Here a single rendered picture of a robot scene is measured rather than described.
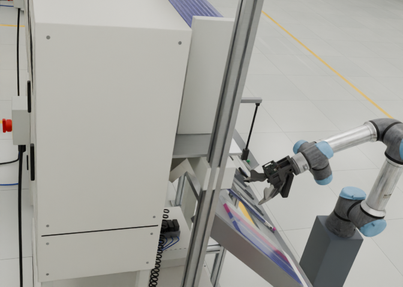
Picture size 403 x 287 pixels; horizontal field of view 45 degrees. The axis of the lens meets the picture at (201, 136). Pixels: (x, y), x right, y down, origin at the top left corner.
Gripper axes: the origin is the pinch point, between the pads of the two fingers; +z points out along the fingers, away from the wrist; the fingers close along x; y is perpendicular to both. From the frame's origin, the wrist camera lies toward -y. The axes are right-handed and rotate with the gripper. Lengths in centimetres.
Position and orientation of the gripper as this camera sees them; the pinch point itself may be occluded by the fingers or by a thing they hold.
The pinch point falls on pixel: (250, 193)
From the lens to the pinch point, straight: 193.0
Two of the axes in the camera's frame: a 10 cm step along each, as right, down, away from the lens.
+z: -8.8, 4.7, -0.2
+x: 3.0, 5.3, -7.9
